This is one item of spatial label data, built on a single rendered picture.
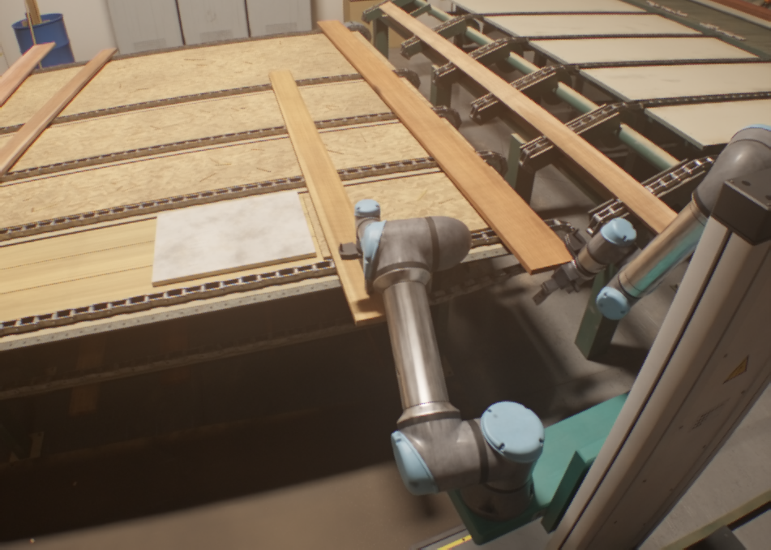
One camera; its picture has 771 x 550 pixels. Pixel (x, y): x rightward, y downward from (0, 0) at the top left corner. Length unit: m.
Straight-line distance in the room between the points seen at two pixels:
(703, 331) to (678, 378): 0.08
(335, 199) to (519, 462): 1.50
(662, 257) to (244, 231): 1.54
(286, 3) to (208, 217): 5.09
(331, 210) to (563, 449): 1.32
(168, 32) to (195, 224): 5.05
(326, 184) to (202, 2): 4.98
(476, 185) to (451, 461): 1.58
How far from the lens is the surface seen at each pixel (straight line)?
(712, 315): 0.66
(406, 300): 1.00
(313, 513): 2.25
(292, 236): 2.07
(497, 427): 0.95
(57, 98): 4.06
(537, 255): 1.96
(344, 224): 2.04
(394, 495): 2.27
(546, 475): 1.19
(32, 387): 2.28
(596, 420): 1.30
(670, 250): 1.14
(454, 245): 1.07
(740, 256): 0.62
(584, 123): 2.86
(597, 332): 2.72
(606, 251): 1.35
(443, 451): 0.93
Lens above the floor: 2.03
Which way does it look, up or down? 39 degrees down
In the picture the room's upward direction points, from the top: straight up
